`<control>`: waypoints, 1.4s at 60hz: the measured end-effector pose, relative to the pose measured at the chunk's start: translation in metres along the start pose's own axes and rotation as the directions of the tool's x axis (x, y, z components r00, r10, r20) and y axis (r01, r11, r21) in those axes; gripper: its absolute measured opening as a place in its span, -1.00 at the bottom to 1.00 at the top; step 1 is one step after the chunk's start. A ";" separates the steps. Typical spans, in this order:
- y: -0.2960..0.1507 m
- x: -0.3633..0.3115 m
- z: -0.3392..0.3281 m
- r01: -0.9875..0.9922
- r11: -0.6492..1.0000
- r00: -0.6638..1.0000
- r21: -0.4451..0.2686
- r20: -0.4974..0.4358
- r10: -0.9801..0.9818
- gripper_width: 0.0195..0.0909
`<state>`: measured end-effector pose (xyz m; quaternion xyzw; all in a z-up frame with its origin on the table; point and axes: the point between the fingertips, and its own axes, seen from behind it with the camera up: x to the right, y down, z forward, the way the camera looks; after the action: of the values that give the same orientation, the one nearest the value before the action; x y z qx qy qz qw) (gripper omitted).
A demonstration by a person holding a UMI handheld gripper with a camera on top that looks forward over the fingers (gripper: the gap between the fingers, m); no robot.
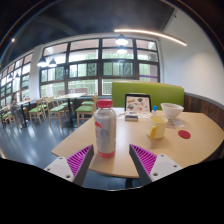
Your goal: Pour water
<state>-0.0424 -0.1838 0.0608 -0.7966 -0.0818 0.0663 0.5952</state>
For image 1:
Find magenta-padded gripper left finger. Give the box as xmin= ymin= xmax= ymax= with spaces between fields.
xmin=44 ymin=143 xmax=95 ymax=187

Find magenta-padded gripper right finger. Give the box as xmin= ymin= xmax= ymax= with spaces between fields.
xmin=128 ymin=143 xmax=184 ymax=187

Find clear bottle with red cap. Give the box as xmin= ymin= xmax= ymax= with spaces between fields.
xmin=93 ymin=98 xmax=118 ymax=159

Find flat round red coaster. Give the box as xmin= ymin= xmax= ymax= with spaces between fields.
xmin=177 ymin=129 xmax=192 ymax=140

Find small printed card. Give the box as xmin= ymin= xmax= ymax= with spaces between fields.
xmin=166 ymin=119 xmax=185 ymax=130

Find group of green-seated wooden chairs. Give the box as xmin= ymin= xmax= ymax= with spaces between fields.
xmin=0 ymin=94 xmax=99 ymax=128

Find white bowl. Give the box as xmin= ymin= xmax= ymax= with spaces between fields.
xmin=160 ymin=102 xmax=185 ymax=120

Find white paper sheets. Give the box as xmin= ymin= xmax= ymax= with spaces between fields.
xmin=111 ymin=107 xmax=128 ymax=118

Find black tablet with stickers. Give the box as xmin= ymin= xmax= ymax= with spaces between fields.
xmin=124 ymin=93 xmax=152 ymax=116

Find light wooden dining table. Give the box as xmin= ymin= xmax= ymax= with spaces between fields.
xmin=14 ymin=98 xmax=38 ymax=128
xmin=53 ymin=92 xmax=87 ymax=128

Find group of pendant lamps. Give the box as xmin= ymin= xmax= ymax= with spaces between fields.
xmin=36 ymin=34 xmax=130 ymax=69

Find long linear ceiling light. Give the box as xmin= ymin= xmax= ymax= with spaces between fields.
xmin=113 ymin=28 xmax=188 ymax=47

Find cream mug with yellow handle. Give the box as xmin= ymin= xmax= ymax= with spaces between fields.
xmin=146 ymin=115 xmax=169 ymax=140

